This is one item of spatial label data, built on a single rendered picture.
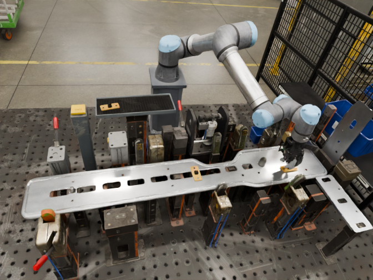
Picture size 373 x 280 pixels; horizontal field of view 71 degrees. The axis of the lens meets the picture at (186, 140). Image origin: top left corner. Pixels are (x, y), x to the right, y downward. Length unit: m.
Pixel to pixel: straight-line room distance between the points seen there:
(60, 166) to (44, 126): 0.75
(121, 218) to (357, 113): 1.12
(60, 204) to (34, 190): 0.13
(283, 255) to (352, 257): 0.36
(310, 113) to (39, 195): 1.11
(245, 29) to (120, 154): 0.77
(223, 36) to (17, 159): 1.33
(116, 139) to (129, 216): 0.35
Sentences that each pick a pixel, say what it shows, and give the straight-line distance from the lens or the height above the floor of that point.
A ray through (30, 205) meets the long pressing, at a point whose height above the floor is 1.00.
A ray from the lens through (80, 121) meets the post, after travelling 1.31.
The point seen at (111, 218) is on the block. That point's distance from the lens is 1.06.
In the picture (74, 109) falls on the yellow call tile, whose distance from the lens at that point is 1.30.
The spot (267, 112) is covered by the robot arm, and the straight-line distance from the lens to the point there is 1.06.
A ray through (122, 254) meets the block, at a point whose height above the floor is 0.74.
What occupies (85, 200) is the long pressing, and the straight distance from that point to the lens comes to 1.15.
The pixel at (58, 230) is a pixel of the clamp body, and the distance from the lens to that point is 1.04.
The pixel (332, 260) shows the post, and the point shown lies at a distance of 1.59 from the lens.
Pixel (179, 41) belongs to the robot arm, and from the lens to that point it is 1.52.
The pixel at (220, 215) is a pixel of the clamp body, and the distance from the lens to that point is 1.14.
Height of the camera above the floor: 1.94
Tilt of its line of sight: 44 degrees down
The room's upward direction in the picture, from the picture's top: 9 degrees clockwise
